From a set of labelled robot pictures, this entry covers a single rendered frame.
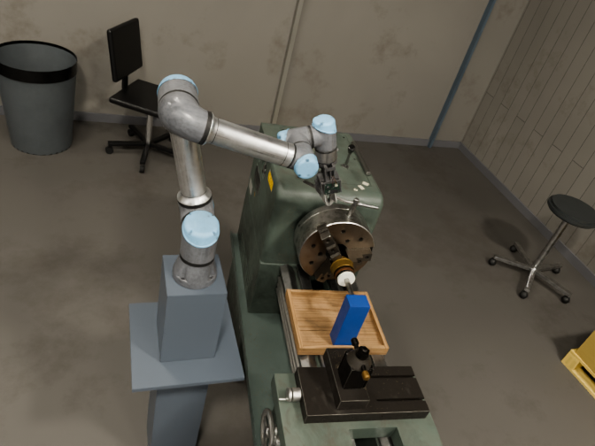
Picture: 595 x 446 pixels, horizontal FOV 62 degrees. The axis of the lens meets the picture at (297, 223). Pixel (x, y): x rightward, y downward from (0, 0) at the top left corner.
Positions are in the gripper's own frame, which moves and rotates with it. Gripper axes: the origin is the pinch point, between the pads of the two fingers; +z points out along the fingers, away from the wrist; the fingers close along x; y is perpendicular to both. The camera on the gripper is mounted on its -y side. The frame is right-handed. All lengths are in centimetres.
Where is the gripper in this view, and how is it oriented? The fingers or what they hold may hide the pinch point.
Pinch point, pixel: (328, 201)
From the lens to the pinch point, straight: 185.4
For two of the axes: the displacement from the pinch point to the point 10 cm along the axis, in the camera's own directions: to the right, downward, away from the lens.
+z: 0.9, 7.6, 6.4
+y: 1.8, 6.2, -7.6
